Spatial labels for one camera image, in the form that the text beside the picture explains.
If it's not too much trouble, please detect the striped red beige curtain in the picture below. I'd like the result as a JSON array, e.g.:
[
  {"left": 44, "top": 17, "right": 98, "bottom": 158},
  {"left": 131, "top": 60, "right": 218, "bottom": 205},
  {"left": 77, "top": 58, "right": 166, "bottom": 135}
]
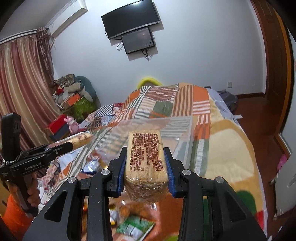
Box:
[{"left": 1, "top": 27, "right": 61, "bottom": 150}]

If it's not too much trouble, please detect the orange sleeve forearm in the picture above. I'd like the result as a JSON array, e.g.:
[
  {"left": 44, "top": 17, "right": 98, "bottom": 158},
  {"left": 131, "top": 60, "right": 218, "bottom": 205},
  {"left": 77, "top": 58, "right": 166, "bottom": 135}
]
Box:
[{"left": 2, "top": 195, "right": 33, "bottom": 240}]

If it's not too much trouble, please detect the red and black box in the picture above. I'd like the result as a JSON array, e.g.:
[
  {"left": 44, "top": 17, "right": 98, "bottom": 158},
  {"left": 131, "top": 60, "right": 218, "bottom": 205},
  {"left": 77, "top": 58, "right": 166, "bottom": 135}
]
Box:
[{"left": 45, "top": 114, "right": 70, "bottom": 142}]

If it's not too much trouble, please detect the grey backpack on floor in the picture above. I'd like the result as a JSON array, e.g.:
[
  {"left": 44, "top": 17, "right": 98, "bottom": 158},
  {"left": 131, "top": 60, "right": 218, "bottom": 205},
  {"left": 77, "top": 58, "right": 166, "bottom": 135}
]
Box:
[{"left": 206, "top": 87, "right": 238, "bottom": 112}]

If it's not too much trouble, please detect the patchwork blanket bed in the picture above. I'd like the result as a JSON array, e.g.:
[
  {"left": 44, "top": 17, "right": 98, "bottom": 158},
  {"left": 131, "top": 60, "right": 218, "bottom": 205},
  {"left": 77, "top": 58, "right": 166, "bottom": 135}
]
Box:
[{"left": 41, "top": 83, "right": 266, "bottom": 231}]

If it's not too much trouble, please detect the cake loaf brown print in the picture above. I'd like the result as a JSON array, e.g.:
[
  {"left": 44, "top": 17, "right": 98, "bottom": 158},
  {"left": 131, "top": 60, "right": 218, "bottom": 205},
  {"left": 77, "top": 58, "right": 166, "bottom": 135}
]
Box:
[{"left": 125, "top": 130, "right": 169, "bottom": 203}]

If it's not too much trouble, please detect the yellow plush cushion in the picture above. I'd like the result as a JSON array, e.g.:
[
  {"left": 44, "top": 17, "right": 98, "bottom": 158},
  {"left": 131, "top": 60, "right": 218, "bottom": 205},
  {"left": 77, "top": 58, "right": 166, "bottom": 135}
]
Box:
[{"left": 137, "top": 77, "right": 162, "bottom": 89}]

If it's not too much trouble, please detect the person's left hand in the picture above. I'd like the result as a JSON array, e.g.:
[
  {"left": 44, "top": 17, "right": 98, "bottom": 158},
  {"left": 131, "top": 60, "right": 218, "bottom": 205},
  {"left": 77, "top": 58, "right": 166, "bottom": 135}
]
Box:
[{"left": 28, "top": 173, "right": 41, "bottom": 207}]

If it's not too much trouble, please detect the white wall air conditioner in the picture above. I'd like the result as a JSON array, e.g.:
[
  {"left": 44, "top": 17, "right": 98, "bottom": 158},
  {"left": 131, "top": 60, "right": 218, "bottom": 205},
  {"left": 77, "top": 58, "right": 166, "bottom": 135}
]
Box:
[{"left": 45, "top": 0, "right": 88, "bottom": 38}]

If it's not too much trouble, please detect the large black wall television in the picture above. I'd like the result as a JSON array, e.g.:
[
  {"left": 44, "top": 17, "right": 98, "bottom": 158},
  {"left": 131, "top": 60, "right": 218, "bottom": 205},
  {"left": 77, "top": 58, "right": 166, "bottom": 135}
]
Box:
[{"left": 101, "top": 1, "right": 161, "bottom": 39}]

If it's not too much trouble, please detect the green white snack packet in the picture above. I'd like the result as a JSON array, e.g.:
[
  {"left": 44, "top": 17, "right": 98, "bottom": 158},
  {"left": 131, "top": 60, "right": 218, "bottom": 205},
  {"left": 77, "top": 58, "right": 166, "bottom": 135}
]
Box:
[{"left": 116, "top": 215, "right": 155, "bottom": 240}]

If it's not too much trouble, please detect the clear plastic storage bin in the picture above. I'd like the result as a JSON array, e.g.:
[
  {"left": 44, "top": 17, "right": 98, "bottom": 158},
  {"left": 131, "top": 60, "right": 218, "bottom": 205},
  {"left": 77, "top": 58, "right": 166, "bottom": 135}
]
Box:
[{"left": 95, "top": 116, "right": 193, "bottom": 169}]

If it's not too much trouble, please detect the pink plush toy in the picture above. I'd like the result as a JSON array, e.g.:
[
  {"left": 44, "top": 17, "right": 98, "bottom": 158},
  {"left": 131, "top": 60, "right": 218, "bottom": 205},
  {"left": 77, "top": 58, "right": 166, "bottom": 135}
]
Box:
[{"left": 64, "top": 116, "right": 79, "bottom": 135}]

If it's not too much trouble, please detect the biscuit roll pack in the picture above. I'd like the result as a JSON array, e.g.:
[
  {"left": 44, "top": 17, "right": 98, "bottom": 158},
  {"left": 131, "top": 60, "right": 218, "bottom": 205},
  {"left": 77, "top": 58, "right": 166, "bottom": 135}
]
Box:
[{"left": 46, "top": 132, "right": 93, "bottom": 151}]

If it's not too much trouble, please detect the small black wall monitor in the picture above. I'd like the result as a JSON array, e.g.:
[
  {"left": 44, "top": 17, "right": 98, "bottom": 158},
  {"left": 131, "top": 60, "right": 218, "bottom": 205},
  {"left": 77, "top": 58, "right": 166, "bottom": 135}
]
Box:
[{"left": 121, "top": 27, "right": 154, "bottom": 54}]

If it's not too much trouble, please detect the pile of clothes and boxes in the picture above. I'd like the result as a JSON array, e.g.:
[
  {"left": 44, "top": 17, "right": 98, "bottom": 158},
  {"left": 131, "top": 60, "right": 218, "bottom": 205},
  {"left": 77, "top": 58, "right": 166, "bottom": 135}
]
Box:
[{"left": 53, "top": 74, "right": 98, "bottom": 123}]

